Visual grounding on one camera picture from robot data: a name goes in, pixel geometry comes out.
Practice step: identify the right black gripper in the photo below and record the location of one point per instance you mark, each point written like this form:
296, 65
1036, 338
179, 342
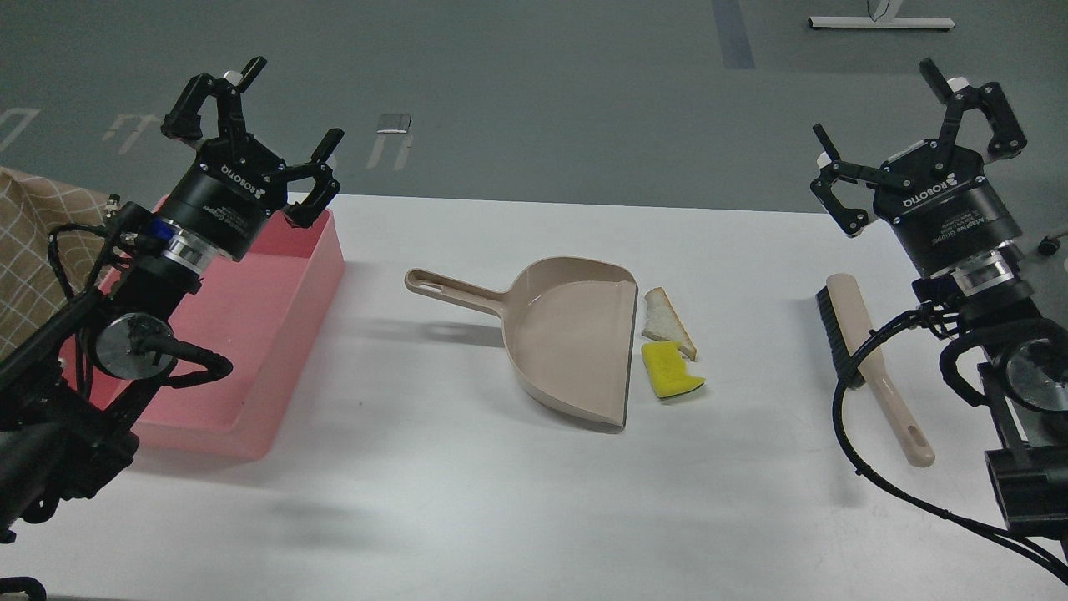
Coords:
947, 216

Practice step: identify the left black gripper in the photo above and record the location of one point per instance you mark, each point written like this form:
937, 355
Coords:
226, 198

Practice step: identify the beige hand brush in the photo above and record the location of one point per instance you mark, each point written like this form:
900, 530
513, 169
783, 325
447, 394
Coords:
847, 326

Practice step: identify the bread slice piece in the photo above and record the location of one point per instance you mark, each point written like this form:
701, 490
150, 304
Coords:
662, 323

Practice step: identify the yellow sponge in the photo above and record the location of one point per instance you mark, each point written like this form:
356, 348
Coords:
667, 370

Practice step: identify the beige plastic dustpan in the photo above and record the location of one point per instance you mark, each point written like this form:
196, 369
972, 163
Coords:
567, 325

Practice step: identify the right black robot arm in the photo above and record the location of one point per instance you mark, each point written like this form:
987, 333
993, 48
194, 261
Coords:
1000, 352

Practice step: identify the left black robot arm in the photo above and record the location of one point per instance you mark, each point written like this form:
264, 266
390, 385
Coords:
73, 391

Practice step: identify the pink plastic bin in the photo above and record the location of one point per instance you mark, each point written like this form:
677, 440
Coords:
263, 313

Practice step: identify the black caster wheel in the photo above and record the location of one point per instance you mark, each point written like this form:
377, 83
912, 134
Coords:
1051, 243

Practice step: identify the white table base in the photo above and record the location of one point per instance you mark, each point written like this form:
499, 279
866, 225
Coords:
883, 15

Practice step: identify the brown checkered cloth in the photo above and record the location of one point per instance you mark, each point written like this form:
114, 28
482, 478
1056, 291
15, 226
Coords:
31, 206

